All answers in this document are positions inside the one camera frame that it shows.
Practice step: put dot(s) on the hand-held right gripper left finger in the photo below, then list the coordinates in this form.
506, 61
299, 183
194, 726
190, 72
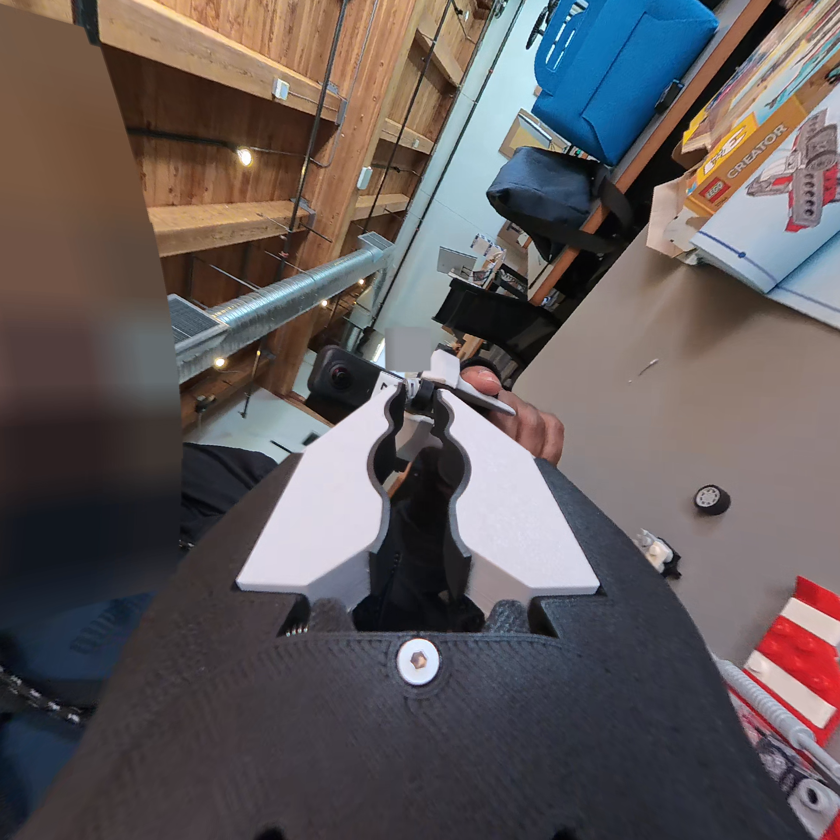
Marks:
308, 518

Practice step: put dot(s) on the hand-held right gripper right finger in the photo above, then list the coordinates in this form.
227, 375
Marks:
525, 525

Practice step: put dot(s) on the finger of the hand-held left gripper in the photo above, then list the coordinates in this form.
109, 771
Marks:
446, 367
417, 433

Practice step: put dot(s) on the small toy wheel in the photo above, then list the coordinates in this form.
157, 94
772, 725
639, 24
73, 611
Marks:
712, 500
423, 394

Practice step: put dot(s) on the person's left forearm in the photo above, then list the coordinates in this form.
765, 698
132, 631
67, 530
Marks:
420, 538

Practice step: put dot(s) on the navy shoulder bag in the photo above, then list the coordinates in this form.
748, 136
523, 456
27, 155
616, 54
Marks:
544, 190

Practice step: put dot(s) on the grey desk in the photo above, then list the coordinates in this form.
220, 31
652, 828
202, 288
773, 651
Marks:
656, 407

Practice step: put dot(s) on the person's left hand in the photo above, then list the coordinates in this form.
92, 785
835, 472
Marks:
538, 433

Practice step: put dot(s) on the black office chair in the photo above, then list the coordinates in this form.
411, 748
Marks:
499, 321

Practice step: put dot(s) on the white black brick piece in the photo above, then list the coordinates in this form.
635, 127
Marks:
656, 554

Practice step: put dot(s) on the red white striped brick wing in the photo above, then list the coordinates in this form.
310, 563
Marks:
800, 643

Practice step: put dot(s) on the partly built toy plane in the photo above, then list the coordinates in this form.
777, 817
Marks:
774, 715

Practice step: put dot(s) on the blue felt tote bag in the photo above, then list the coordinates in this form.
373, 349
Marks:
610, 79

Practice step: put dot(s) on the small black box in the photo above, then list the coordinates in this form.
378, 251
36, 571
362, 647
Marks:
670, 94

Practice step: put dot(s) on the pale blue instruction booklet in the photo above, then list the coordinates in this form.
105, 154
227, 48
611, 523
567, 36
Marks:
787, 262

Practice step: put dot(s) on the person in dark blue jacket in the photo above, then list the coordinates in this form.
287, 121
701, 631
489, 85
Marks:
39, 774

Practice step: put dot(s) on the yellow toy brick box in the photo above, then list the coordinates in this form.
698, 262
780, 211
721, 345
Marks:
754, 151

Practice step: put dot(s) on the grey table with wooden edge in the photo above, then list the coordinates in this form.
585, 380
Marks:
705, 65

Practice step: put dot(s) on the silver ventilation duct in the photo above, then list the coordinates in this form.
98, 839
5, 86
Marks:
295, 295

